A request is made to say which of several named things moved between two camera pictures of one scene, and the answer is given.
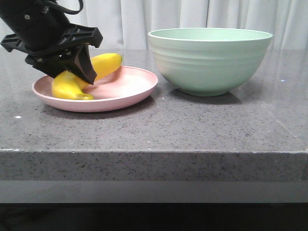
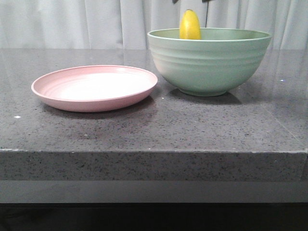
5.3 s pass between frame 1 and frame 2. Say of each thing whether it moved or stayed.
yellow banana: moved
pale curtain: stayed
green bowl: stayed
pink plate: stayed
